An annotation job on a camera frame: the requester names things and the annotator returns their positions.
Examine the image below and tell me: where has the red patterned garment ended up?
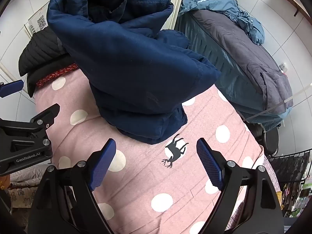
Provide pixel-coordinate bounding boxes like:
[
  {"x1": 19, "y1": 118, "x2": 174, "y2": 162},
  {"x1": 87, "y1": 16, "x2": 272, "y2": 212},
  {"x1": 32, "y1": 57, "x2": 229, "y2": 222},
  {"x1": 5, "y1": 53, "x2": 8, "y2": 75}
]
[{"x1": 36, "y1": 63, "x2": 78, "y2": 87}]

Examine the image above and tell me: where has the pink polka dot bedsheet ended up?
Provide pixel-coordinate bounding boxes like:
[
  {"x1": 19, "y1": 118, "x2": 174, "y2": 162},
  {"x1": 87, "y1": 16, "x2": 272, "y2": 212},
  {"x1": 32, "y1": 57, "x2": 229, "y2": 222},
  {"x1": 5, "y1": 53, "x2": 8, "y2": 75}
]
[{"x1": 34, "y1": 70, "x2": 278, "y2": 233}]

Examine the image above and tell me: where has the black wire rack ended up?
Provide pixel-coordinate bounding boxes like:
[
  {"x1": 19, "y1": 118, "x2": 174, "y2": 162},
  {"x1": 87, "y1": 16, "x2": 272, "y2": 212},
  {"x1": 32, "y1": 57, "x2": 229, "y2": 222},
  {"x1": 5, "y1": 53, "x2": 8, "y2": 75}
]
[{"x1": 268, "y1": 150, "x2": 311, "y2": 218}]

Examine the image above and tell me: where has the black quilted jacket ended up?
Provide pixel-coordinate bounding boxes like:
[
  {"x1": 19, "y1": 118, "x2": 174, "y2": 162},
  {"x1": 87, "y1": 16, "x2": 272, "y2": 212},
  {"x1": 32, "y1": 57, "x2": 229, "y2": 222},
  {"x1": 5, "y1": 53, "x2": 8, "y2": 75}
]
[{"x1": 19, "y1": 27, "x2": 75, "y2": 98}]

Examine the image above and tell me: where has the wooden wall shelf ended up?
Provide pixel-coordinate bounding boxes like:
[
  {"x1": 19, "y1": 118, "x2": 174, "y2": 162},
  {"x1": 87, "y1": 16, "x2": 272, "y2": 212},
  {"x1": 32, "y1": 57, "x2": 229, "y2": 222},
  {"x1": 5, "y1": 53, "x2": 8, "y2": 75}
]
[{"x1": 286, "y1": 0, "x2": 312, "y2": 25}]

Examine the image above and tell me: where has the navy blue padded jacket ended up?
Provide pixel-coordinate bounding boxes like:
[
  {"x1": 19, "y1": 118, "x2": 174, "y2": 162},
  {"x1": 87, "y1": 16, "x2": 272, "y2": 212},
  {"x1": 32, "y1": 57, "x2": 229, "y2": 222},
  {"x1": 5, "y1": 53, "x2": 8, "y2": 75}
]
[{"x1": 47, "y1": 0, "x2": 220, "y2": 144}]

